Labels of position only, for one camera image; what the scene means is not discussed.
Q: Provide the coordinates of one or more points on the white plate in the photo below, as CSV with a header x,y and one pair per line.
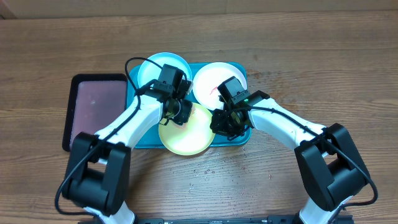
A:
x,y
209,77

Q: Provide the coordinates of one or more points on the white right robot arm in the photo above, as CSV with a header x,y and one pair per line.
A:
x,y
330,165

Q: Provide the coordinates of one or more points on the yellow plate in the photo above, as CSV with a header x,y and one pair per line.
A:
x,y
191,138

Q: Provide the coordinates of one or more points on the black tray with pink water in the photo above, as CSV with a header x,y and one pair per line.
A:
x,y
95,100

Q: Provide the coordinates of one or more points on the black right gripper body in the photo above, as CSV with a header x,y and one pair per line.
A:
x,y
227,126

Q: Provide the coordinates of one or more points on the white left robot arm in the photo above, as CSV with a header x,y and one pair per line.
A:
x,y
97,174

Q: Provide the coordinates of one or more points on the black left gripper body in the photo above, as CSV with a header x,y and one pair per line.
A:
x,y
183,111

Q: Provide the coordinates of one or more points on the light blue plate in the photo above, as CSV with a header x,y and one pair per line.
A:
x,y
148,71

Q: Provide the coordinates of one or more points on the pink green sponge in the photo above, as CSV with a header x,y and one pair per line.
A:
x,y
191,115

